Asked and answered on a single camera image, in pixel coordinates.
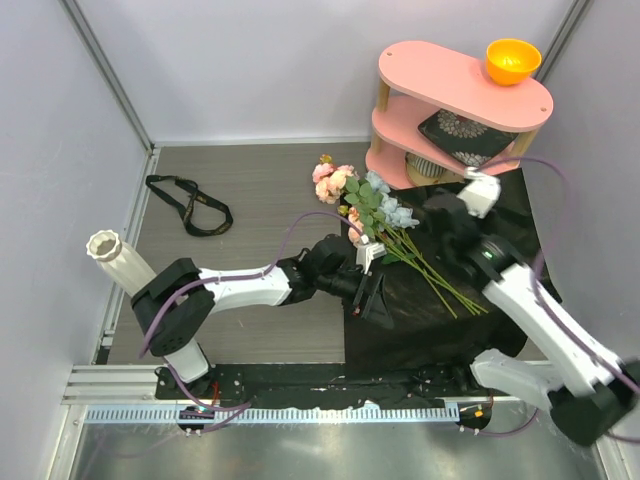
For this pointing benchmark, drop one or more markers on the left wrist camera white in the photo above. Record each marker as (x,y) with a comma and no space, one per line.
(367,251)

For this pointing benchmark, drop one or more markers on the black floral square plate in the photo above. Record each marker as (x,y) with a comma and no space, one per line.
(471,143)

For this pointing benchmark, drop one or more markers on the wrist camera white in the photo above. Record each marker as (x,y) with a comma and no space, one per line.
(367,251)
(480,193)

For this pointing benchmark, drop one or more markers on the white ribbed vase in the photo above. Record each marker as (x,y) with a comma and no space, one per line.
(120,261)

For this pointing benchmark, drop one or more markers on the pink three-tier shelf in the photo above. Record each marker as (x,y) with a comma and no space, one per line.
(418,78)

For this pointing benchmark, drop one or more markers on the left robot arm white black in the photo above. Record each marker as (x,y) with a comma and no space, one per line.
(172,307)

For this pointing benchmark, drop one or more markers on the blue hydrangea stem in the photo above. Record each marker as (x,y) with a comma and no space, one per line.
(394,221)

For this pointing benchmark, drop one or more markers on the pink rose stem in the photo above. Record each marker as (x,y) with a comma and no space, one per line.
(362,217)
(335,184)

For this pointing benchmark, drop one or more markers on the orange plastic bowl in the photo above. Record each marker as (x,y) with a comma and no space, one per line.
(510,61)

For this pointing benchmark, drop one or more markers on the white slotted cable duct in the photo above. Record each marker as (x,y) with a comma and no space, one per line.
(185,414)

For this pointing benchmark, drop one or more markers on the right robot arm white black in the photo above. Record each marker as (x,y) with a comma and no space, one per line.
(588,388)

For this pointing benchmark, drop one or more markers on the beige ceramic bowl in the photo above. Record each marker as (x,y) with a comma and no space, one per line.
(423,172)

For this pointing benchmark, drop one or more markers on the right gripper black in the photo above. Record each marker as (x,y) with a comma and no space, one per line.
(427,228)

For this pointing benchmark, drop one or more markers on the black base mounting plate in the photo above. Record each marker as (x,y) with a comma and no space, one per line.
(333,386)

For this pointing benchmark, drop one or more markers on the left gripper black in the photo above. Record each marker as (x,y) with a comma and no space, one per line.
(376,310)

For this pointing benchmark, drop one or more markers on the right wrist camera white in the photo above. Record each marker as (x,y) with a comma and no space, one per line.
(480,193)

